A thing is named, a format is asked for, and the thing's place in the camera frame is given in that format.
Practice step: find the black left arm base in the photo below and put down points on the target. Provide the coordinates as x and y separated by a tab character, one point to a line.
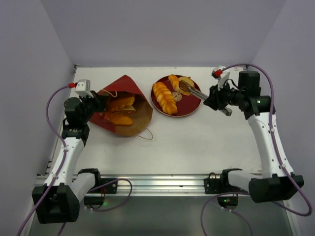
95	199

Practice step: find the round seeded bread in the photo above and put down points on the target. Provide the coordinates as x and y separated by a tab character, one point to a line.
184	85

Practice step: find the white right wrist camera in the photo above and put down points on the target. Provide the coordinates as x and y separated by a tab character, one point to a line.
220	75

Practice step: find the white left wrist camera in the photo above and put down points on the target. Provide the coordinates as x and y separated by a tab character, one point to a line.
82	88

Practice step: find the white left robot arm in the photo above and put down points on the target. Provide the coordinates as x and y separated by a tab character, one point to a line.
58	199

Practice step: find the aluminium front rail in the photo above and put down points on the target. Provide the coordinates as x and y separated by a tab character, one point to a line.
143	185

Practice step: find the metal tongs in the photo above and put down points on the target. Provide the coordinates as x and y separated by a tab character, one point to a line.
203	97

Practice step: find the red paper bag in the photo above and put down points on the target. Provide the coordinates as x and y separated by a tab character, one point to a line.
121	93

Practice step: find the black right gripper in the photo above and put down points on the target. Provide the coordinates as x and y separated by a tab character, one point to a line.
213	97

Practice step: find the fake sandwich slice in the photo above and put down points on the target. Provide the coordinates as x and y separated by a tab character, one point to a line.
126	110

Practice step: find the long twisted glazed bread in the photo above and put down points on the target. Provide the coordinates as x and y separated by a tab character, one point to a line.
165	98

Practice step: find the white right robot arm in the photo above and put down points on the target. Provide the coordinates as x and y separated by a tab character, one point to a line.
278	181

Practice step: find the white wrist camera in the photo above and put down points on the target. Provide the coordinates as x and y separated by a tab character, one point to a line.
82	88
220	75

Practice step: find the orange croissant bread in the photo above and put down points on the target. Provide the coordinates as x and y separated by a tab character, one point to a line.
117	119

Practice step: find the round red tray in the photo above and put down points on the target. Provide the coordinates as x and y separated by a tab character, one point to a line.
186	105

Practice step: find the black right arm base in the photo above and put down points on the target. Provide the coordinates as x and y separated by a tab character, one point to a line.
214	184

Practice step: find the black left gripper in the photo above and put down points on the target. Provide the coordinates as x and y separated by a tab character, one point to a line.
100	101

